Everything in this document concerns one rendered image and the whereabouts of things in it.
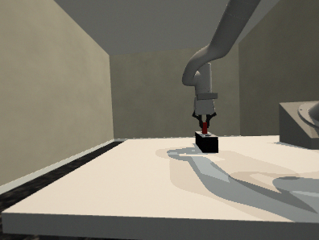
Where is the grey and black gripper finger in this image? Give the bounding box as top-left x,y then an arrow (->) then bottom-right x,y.
205,111 -> 216,128
193,112 -> 203,128

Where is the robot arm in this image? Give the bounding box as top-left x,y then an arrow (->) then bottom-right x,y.
182,0 -> 319,129

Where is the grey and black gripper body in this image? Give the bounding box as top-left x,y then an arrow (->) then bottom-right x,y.
193,97 -> 214,115

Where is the beige block with square holes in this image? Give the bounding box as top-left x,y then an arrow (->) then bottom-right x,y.
195,131 -> 218,153

